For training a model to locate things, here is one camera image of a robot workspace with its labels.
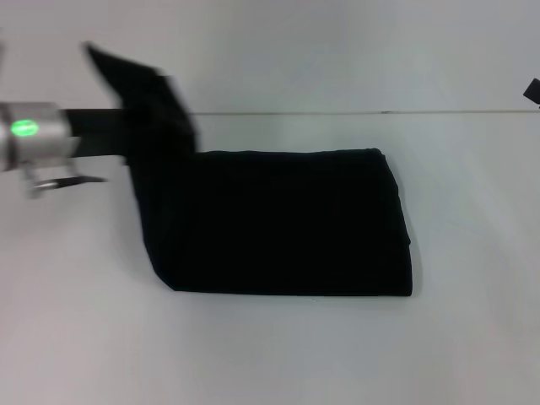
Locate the black t-shirt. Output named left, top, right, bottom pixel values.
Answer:
left=82, top=40, right=417, bottom=299

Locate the left arm cable with plug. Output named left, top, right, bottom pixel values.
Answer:
left=23, top=162, right=109, bottom=199

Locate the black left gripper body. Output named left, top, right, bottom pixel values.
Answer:
left=58, top=107, right=132, bottom=165

